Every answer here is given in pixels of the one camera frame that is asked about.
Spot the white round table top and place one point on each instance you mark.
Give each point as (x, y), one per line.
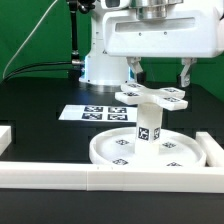
(117, 147)

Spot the white left fence block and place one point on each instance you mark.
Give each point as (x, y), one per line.
(5, 138)

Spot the white fence bar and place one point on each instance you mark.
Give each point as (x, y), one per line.
(214, 152)
(88, 177)

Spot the white front fence bar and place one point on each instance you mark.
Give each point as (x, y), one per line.
(88, 177)

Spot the white marker sheet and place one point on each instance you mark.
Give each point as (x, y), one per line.
(99, 113)

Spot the white right fence bar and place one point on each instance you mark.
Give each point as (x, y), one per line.
(214, 152)

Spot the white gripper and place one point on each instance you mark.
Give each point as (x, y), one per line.
(186, 34)

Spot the white cross-shaped table base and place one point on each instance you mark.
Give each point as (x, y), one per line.
(169, 98)

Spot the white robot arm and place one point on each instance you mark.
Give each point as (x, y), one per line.
(102, 69)

